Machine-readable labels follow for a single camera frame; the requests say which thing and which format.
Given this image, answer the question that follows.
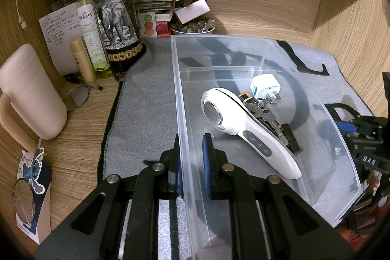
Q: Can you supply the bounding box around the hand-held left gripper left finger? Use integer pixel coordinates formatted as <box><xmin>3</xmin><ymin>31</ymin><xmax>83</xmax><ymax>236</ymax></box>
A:
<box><xmin>35</xmin><ymin>133</ymin><xmax>184</xmax><ymax>260</ymax></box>

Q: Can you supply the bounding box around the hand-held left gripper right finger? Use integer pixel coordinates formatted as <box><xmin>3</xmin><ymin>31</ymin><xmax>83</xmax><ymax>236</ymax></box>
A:
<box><xmin>202</xmin><ymin>133</ymin><xmax>355</xmax><ymax>260</ymax></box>

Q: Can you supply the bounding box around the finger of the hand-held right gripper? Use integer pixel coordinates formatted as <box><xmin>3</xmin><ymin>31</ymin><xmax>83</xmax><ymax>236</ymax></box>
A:
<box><xmin>337</xmin><ymin>121</ymin><xmax>358</xmax><ymax>134</ymax></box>
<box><xmin>327</xmin><ymin>102</ymin><xmax>361</xmax><ymax>120</ymax></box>

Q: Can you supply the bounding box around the white handheld massager device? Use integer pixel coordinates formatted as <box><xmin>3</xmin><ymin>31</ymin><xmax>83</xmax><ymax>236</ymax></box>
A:
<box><xmin>200</xmin><ymin>88</ymin><xmax>302</xmax><ymax>180</ymax></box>

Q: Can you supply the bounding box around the key bunch with black fob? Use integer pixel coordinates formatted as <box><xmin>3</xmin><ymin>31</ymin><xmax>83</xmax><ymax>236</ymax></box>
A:
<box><xmin>239</xmin><ymin>91</ymin><xmax>301</xmax><ymax>153</ymax></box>

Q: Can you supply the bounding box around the white plug adapter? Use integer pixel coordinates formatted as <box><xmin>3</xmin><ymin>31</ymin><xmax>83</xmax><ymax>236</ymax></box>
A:
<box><xmin>250</xmin><ymin>74</ymin><xmax>281</xmax><ymax>106</ymax></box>

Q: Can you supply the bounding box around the clear plastic storage box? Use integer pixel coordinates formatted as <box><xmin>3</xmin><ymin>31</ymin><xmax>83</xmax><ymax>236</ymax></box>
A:
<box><xmin>171</xmin><ymin>34</ymin><xmax>363</xmax><ymax>260</ymax></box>

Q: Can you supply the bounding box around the brown bag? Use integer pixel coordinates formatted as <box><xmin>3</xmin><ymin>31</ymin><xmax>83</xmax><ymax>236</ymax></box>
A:
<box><xmin>338</xmin><ymin>175</ymin><xmax>390</xmax><ymax>248</ymax></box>

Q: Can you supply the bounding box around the grey mat with black letters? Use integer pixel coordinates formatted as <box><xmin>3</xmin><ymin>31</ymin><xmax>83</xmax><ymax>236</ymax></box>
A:
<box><xmin>97</xmin><ymin>35</ymin><xmax>376</xmax><ymax>260</ymax></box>

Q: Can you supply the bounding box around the black pen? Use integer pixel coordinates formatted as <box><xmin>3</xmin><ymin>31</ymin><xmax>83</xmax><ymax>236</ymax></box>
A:
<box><xmin>65</xmin><ymin>74</ymin><xmax>103</xmax><ymax>91</ymax></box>

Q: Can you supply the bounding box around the blue cartoon sticker card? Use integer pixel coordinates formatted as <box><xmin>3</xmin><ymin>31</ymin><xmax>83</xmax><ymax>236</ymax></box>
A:
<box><xmin>15</xmin><ymin>147</ymin><xmax>52</xmax><ymax>245</ymax></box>

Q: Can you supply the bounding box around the bowl of coloured stones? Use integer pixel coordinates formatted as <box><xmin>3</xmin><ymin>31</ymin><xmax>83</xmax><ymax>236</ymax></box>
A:
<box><xmin>170</xmin><ymin>19</ymin><xmax>216</xmax><ymax>35</ymax></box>

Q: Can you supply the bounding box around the small red box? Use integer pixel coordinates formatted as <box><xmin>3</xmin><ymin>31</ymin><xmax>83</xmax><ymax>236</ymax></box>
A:
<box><xmin>155</xmin><ymin>21</ymin><xmax>172</xmax><ymax>38</ymax></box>

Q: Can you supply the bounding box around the beige cosmetic tube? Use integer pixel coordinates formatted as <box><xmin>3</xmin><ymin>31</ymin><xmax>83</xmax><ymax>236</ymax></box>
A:
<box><xmin>69</xmin><ymin>37</ymin><xmax>97</xmax><ymax>83</ymax></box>

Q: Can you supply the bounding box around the traffic light print card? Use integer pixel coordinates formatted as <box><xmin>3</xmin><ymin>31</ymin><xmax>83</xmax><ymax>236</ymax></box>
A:
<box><xmin>138</xmin><ymin>13</ymin><xmax>157</xmax><ymax>38</ymax></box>

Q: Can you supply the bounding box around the round glass lens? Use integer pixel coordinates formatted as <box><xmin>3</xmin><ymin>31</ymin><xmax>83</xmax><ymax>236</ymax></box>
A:
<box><xmin>13</xmin><ymin>179</ymin><xmax>36</xmax><ymax>223</ymax></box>

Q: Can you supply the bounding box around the white cardboard box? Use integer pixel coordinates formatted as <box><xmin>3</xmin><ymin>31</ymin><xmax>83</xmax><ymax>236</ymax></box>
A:
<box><xmin>174</xmin><ymin>0</ymin><xmax>211</xmax><ymax>23</ymax></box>

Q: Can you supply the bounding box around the green spray bottle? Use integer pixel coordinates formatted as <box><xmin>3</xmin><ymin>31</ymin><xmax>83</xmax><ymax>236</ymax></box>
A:
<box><xmin>76</xmin><ymin>0</ymin><xmax>112</xmax><ymax>79</ymax></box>

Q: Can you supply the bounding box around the dark wine bottle elephant label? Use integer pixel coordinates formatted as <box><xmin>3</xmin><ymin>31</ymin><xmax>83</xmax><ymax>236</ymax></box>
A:
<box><xmin>90</xmin><ymin>0</ymin><xmax>145</xmax><ymax>82</ymax></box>

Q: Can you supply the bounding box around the stack of papers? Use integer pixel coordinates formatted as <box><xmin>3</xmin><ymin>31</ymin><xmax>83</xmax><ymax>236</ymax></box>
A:
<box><xmin>134</xmin><ymin>0</ymin><xmax>180</xmax><ymax>20</ymax></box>

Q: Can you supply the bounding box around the handwritten white note paper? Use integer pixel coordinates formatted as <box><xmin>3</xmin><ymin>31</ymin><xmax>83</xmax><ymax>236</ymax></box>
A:
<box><xmin>39</xmin><ymin>2</ymin><xmax>81</xmax><ymax>77</ymax></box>

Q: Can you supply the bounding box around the round wire-frame mirror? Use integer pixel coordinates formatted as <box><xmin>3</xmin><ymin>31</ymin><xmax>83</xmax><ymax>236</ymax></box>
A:
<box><xmin>62</xmin><ymin>86</ymin><xmax>90</xmax><ymax>112</ymax></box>

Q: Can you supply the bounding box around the beige mug with handle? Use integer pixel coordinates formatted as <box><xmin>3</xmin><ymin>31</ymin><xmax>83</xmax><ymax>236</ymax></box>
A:
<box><xmin>0</xmin><ymin>44</ymin><xmax>68</xmax><ymax>154</ymax></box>

